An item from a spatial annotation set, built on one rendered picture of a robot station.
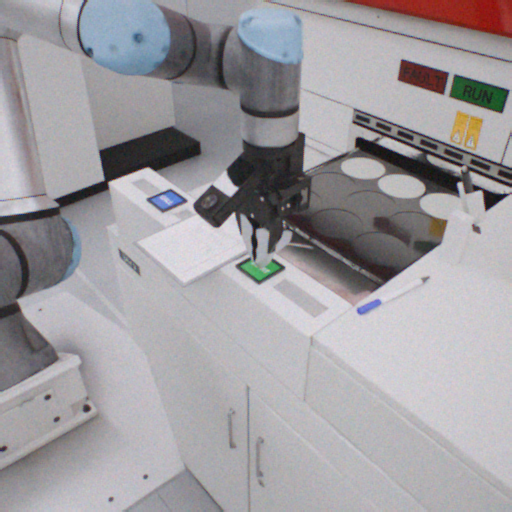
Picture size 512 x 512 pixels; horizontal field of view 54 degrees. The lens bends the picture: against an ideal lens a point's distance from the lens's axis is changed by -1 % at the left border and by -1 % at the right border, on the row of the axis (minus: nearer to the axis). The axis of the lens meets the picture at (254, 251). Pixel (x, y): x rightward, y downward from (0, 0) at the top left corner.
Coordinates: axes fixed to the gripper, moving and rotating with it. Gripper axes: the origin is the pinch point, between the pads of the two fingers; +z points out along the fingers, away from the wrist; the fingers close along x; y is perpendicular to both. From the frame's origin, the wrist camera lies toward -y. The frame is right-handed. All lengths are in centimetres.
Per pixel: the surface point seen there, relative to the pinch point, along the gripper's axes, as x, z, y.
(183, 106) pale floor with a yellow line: 264, 97, 162
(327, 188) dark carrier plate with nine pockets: 16.0, 7.7, 34.9
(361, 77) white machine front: 28, -8, 59
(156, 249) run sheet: 14.6, 1.3, -8.9
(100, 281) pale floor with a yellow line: 125, 97, 20
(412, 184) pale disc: 5, 8, 50
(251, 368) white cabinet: -3.2, 18.9, -3.9
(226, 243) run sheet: 8.3, 1.3, 0.7
